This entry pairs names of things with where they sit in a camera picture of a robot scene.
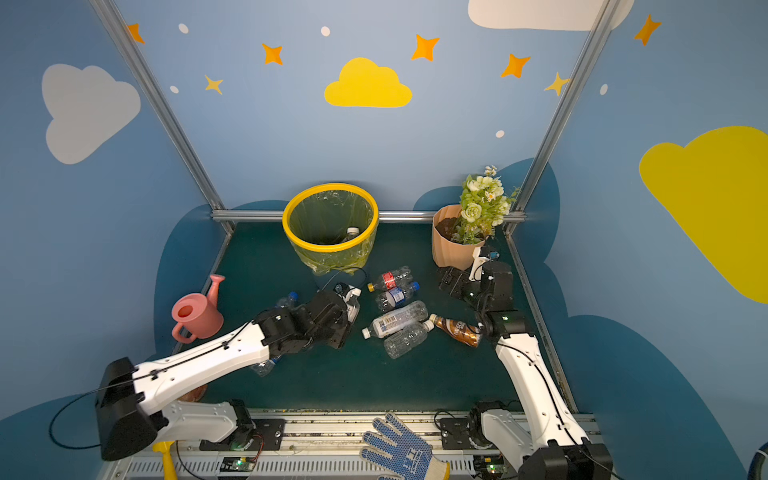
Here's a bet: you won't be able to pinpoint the white label large clear bottle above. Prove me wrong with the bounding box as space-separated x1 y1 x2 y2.
362 301 429 339

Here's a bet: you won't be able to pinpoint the blue cap pepsi bottle lower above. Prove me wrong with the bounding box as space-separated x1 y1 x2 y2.
250 356 281 378

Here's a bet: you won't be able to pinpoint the blue cap pepsi bottle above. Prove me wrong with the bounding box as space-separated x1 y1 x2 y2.
275 291 298 309
250 356 281 378

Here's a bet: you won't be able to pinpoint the purple grape label bottle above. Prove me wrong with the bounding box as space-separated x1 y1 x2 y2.
342 286 361 324

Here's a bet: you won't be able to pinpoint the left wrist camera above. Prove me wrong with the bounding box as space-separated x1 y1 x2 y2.
333 282 361 304

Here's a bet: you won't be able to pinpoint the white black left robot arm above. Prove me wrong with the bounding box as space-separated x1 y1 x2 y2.
95 285 361 461

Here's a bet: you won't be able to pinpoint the aluminium front rail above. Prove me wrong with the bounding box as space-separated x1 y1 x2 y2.
96 410 604 479

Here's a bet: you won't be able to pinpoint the blue cap pepsi bottle upper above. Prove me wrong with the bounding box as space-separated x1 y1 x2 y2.
275 291 298 309

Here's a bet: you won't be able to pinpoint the aluminium frame post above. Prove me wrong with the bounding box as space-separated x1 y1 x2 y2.
504 0 622 237
90 0 226 213

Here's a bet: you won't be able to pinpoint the white green artificial flowers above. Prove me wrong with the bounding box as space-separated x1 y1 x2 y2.
449 165 520 245

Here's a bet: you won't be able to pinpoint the aluminium frame back bar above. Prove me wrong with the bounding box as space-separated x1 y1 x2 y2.
211 210 526 223

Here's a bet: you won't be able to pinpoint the aluminium frame right post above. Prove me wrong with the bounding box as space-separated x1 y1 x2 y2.
504 0 622 237

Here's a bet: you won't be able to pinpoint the blue dotted work glove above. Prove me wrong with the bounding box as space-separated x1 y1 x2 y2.
360 413 451 480

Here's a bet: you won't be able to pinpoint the blue label small bottle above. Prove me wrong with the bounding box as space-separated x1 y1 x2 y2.
376 281 421 312

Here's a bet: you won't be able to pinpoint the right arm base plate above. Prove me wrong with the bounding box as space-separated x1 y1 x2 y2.
437 417 489 450

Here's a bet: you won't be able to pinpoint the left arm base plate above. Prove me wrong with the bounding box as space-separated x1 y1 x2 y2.
199 418 286 453

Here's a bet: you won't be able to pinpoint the yellow toy shovel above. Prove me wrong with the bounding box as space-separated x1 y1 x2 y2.
152 441 178 480

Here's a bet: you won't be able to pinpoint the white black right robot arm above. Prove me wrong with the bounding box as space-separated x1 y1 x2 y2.
431 261 614 479

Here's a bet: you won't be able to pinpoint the round jar printed lid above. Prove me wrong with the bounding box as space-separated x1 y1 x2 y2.
178 385 208 402

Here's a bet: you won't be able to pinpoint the clear slim white cap bottle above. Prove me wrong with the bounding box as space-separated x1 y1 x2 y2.
343 226 360 242

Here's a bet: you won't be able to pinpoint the red label yellow cap bottle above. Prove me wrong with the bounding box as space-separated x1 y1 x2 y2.
367 266 413 292

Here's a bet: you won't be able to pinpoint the peach plastic flower pot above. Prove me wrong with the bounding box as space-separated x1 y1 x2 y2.
432 204 485 270

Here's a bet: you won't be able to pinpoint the pink watering can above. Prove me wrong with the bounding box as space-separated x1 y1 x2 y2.
171 274 225 344

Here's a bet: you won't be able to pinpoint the yellow rimmed waste bin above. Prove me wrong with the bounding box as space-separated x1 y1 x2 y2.
282 183 380 290

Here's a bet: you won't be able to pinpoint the brown tea bottle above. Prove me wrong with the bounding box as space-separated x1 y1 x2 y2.
429 314 482 348

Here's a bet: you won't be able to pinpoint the aluminium frame left post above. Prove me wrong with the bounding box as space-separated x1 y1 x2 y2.
90 0 226 213

